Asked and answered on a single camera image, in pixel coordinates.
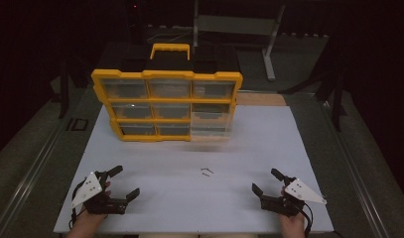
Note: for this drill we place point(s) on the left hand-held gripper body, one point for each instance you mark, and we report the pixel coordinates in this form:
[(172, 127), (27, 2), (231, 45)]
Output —
[(103, 205)]

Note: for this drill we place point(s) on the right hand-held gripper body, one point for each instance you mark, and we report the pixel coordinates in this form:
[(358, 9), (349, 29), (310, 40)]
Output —
[(282, 204)]

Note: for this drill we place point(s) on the clear plastic drawer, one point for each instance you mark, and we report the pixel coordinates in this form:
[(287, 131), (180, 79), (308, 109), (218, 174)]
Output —
[(211, 129)]

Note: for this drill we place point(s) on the yellow drawer organizer cabinet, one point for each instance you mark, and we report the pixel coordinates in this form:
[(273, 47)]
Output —
[(169, 100)]

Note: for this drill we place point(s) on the person's left hand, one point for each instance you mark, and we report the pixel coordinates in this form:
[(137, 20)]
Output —
[(90, 220)]

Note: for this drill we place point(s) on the wooden board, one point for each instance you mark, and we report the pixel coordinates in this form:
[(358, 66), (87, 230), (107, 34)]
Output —
[(260, 99)]

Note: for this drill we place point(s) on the black tripod stand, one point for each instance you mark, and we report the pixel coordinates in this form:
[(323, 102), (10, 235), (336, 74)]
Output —
[(336, 109)]

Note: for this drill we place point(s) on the grey metal stand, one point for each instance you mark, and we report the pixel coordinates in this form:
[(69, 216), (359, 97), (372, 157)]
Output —
[(270, 49)]

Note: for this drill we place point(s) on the aluminium rail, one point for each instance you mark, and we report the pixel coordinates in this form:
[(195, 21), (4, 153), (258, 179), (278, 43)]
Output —
[(27, 178), (358, 185)]

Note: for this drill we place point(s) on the black post stand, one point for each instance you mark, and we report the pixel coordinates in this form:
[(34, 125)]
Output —
[(63, 99)]

